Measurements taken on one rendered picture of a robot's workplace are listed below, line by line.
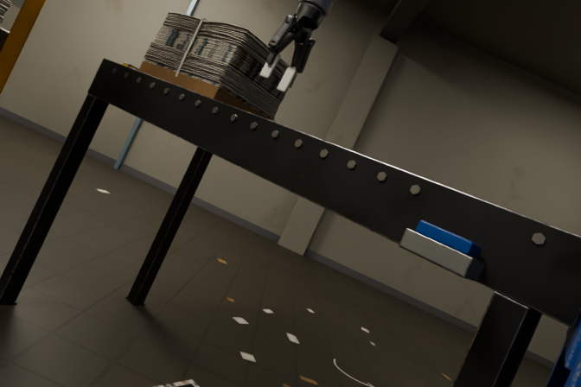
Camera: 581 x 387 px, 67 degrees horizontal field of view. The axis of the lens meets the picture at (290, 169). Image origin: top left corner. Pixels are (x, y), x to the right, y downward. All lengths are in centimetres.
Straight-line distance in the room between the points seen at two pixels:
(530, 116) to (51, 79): 534
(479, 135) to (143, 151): 373
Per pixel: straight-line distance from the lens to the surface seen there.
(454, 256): 65
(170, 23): 154
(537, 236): 74
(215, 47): 134
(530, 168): 561
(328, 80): 504
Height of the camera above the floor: 70
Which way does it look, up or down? 1 degrees up
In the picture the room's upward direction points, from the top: 25 degrees clockwise
